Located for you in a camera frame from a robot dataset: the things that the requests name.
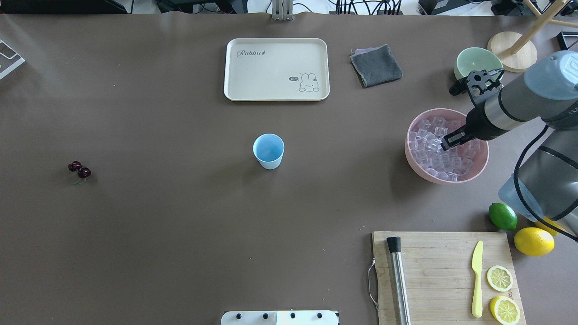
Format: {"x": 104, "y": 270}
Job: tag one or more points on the grey folded cloth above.
{"x": 376, "y": 65}

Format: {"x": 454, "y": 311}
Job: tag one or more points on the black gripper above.
{"x": 479, "y": 125}

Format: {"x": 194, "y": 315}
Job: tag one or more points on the wooden cutting board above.
{"x": 439, "y": 279}

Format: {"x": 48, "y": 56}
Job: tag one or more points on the light blue plastic cup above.
{"x": 268, "y": 150}

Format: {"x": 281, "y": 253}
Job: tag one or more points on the steel muddler black tip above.
{"x": 395, "y": 249}

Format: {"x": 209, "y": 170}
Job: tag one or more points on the dark red cherry pair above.
{"x": 82, "y": 172}

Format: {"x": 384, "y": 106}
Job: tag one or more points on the pile of ice cubes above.
{"x": 424, "y": 144}

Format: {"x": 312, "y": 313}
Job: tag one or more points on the whole yellow lemon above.
{"x": 534, "y": 241}

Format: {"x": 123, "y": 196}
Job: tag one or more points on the mint green bowl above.
{"x": 475, "y": 59}

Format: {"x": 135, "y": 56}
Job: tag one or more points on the yellow plastic knife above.
{"x": 476, "y": 266}

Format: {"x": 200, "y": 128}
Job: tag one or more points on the wooden cup tree stand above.
{"x": 516, "y": 51}

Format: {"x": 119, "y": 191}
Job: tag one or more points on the cream rabbit tray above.
{"x": 276, "y": 69}

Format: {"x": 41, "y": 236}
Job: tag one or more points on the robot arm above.
{"x": 543, "y": 186}

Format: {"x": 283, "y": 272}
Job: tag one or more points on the upper lemon slice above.
{"x": 500, "y": 278}

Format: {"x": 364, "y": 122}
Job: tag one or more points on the green lime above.
{"x": 503, "y": 216}

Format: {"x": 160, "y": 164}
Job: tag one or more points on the lower lemon half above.
{"x": 505, "y": 310}

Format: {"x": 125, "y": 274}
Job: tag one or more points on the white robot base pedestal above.
{"x": 281, "y": 317}

